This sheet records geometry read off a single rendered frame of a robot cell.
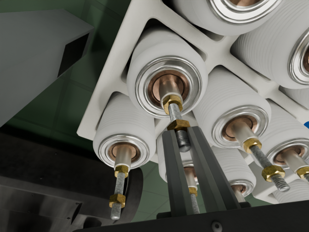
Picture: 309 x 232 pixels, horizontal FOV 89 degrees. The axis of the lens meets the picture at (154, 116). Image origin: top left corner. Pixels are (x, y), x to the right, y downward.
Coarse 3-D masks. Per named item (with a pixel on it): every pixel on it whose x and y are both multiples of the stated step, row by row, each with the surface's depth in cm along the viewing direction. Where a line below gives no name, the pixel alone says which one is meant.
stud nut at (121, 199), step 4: (112, 196) 17; (116, 196) 17; (120, 196) 17; (124, 196) 18; (112, 200) 17; (116, 200) 17; (120, 200) 17; (124, 200) 17; (112, 204) 17; (124, 204) 17
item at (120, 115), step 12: (120, 96) 28; (108, 108) 27; (120, 108) 25; (132, 108) 25; (108, 120) 23; (120, 120) 22; (132, 120) 23; (144, 120) 24; (96, 132) 24; (108, 132) 21; (120, 132) 21; (132, 132) 22; (144, 132) 22; (96, 144) 23
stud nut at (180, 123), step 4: (176, 120) 12; (180, 120) 12; (184, 120) 12; (172, 124) 12; (176, 124) 11; (180, 124) 11; (184, 124) 11; (188, 124) 11; (168, 128) 12; (172, 128) 11; (176, 128) 11; (180, 128) 11; (184, 128) 11
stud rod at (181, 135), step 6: (168, 108) 14; (174, 108) 14; (174, 114) 13; (180, 114) 13; (180, 132) 11; (186, 132) 11; (180, 138) 11; (186, 138) 11; (180, 144) 10; (186, 144) 10; (180, 150) 11; (186, 150) 11
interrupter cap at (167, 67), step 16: (160, 64) 16; (176, 64) 16; (192, 64) 16; (144, 80) 17; (160, 80) 17; (176, 80) 17; (192, 80) 17; (144, 96) 18; (192, 96) 18; (160, 112) 19
